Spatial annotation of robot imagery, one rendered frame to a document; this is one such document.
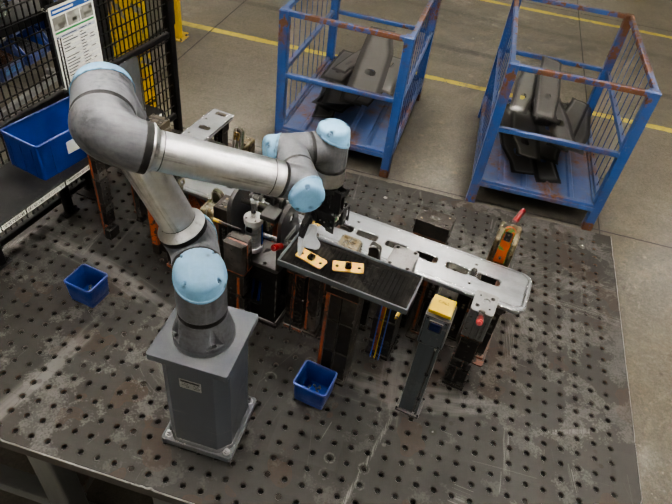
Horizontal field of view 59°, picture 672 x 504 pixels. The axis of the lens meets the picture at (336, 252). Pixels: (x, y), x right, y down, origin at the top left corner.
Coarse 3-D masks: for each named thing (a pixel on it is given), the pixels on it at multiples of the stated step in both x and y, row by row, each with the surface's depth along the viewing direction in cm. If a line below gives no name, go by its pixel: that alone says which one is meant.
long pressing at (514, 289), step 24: (192, 192) 200; (360, 216) 200; (336, 240) 189; (384, 240) 192; (408, 240) 193; (432, 240) 195; (432, 264) 186; (456, 264) 188; (480, 264) 188; (456, 288) 179; (480, 288) 180; (504, 288) 182; (528, 288) 183
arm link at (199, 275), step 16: (176, 256) 135; (192, 256) 131; (208, 256) 132; (176, 272) 128; (192, 272) 128; (208, 272) 129; (224, 272) 130; (176, 288) 129; (192, 288) 126; (208, 288) 127; (224, 288) 131; (176, 304) 134; (192, 304) 129; (208, 304) 130; (224, 304) 135; (192, 320) 133; (208, 320) 133
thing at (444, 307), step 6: (432, 300) 153; (438, 300) 153; (444, 300) 153; (450, 300) 153; (432, 306) 151; (438, 306) 151; (444, 306) 151; (450, 306) 152; (432, 312) 151; (438, 312) 150; (444, 312) 150; (450, 312) 150; (450, 318) 149
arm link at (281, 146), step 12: (300, 132) 130; (312, 132) 131; (264, 144) 128; (276, 144) 126; (288, 144) 126; (300, 144) 127; (312, 144) 129; (276, 156) 127; (288, 156) 124; (312, 156) 129
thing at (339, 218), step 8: (328, 192) 138; (336, 192) 138; (344, 192) 139; (328, 200) 142; (336, 200) 140; (344, 200) 141; (320, 208) 143; (328, 208) 143; (336, 208) 141; (344, 208) 143; (312, 216) 145; (320, 216) 145; (328, 216) 142; (336, 216) 141; (344, 216) 146; (320, 224) 146; (328, 224) 145; (336, 224) 145
